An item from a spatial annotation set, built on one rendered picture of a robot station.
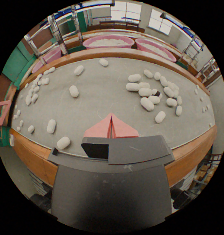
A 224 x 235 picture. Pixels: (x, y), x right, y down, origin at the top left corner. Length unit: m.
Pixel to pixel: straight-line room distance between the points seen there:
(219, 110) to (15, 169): 6.18
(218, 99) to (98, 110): 4.66
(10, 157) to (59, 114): 1.50
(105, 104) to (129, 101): 0.05
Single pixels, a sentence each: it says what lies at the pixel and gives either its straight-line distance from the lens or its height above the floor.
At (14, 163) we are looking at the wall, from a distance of 1.66.
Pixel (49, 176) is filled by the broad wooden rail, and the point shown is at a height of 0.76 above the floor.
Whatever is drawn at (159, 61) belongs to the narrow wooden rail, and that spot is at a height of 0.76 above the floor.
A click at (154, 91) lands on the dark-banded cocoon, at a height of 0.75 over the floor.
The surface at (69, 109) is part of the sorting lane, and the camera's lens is 0.18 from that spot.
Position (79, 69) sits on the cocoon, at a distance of 0.23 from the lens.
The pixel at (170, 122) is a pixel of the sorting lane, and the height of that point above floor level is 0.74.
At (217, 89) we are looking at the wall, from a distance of 4.71.
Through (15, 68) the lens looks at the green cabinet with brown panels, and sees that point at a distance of 0.86.
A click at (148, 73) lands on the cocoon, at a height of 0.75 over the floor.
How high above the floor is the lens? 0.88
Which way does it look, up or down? 76 degrees down
